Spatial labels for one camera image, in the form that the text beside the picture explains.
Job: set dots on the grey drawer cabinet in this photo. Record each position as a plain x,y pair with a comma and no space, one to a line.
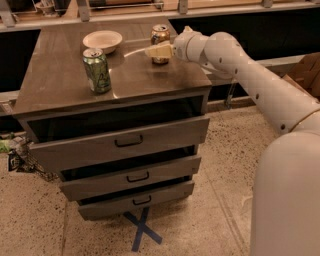
55,102

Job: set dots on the bottom grey drawer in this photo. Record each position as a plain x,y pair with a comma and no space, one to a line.
135,201

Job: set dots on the cardboard box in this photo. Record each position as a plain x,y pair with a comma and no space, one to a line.
305,75

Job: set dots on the middle grey drawer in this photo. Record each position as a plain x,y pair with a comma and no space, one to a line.
130,178

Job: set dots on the wire basket with clutter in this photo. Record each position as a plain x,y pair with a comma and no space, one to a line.
20,158

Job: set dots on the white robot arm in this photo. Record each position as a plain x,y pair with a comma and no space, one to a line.
286,198

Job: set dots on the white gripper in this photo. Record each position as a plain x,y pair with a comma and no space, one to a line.
182,46

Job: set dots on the grey drawer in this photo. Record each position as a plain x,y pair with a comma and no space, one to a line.
90,150
135,201
130,178

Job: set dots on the metal rail bracket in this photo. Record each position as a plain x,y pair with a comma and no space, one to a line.
227,101

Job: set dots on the top grey drawer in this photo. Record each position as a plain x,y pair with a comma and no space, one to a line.
90,150

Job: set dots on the white paper bowl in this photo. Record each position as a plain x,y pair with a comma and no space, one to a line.
106,40

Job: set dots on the green soda can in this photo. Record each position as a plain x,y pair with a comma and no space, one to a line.
96,67

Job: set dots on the orange soda can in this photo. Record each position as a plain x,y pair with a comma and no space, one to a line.
160,33

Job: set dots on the blue tape cross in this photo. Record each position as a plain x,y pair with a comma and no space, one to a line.
142,228

